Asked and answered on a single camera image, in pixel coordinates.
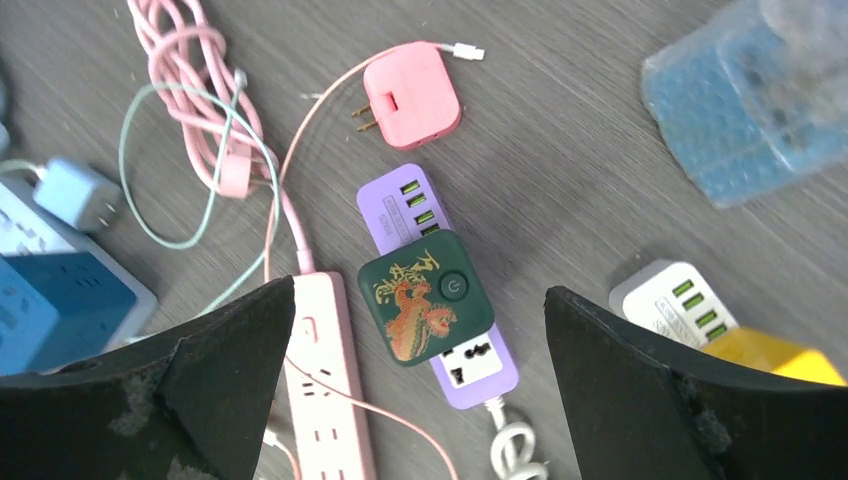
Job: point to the pink power strip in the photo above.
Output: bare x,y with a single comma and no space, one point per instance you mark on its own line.
322,377

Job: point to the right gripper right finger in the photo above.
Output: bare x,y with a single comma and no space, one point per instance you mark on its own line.
642,406

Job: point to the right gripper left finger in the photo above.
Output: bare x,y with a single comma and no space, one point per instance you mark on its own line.
191,402

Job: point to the yellow cube socket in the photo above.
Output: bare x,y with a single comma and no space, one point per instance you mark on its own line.
764,352

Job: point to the blue wrapped metronome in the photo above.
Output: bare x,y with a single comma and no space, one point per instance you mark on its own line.
755,99

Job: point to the light blue charger plug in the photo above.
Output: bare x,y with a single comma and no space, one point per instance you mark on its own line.
78,195

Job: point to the pink cube socket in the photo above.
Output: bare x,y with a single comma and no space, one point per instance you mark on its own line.
411,96

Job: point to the dark green cube socket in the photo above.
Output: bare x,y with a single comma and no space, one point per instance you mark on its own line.
426,297

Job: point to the light blue power strip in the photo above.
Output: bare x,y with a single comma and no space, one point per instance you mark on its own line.
28,229

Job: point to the dark blue cube socket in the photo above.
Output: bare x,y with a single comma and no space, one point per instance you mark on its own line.
57,309

